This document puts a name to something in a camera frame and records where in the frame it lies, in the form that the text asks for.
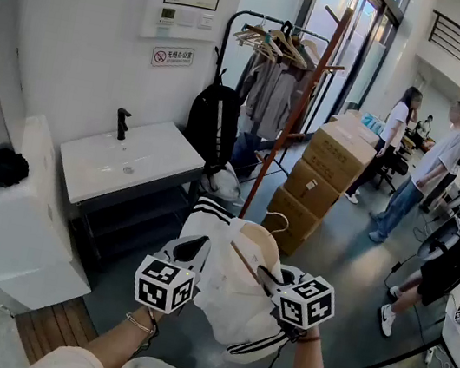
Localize white sink basin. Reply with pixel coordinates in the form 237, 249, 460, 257
50, 102, 214, 227

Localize brown wrist band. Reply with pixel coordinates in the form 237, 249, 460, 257
296, 332, 321, 347

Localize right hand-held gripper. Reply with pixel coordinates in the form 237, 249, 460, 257
249, 260, 342, 334

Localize dark blue bag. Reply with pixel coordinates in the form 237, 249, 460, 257
227, 129, 266, 180

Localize black garment rack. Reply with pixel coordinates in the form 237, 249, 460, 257
198, 6, 334, 193

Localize black backpack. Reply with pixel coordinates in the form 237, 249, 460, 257
177, 64, 249, 180

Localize silver bracelet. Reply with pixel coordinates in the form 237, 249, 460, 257
123, 312, 158, 336

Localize wooden slat platform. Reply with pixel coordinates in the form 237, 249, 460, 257
7, 286, 104, 368

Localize person's left forearm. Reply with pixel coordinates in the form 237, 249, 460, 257
81, 295, 168, 368

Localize teal packets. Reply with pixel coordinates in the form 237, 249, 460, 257
358, 111, 388, 139

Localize labelled white wall switch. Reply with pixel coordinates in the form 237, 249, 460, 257
195, 10, 217, 31

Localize white table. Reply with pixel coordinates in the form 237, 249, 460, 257
363, 279, 460, 368

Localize person's right forearm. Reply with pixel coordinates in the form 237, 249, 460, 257
289, 322, 340, 368

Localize black framed glass door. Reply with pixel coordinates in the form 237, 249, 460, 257
283, 0, 407, 148

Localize grey hanging jacket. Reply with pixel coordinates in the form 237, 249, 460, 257
226, 35, 321, 147

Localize wall thermostat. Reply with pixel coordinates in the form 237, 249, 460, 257
158, 6, 178, 28

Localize wooden hanger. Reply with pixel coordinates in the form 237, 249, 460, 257
225, 205, 292, 286

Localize white jacket with black stripes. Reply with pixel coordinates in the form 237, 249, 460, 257
159, 193, 318, 368

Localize wooden coat stand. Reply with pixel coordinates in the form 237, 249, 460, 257
237, 0, 357, 233

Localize no smoking sign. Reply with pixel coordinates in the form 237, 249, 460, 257
149, 41, 196, 74

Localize dark sink cabinet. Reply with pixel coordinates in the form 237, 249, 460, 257
61, 148, 205, 286

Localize bunch of wooden hangers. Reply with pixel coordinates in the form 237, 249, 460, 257
229, 11, 329, 73

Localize white bag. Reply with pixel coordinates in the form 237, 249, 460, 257
197, 156, 246, 203

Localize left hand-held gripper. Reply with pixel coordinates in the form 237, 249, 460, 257
128, 224, 213, 319

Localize black office chair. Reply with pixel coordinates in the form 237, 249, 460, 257
371, 147, 412, 197

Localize black faucet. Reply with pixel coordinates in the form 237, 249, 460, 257
112, 107, 134, 143

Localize plain white wall switch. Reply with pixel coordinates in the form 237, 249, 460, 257
176, 9, 199, 29

